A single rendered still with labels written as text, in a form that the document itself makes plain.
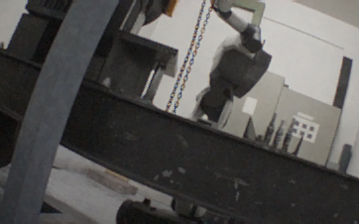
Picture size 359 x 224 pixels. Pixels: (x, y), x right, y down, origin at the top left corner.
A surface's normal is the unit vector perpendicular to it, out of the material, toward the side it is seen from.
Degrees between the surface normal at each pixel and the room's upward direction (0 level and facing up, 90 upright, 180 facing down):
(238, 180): 90
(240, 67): 86
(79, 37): 90
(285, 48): 90
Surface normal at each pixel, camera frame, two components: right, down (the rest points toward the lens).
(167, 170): -0.22, -0.21
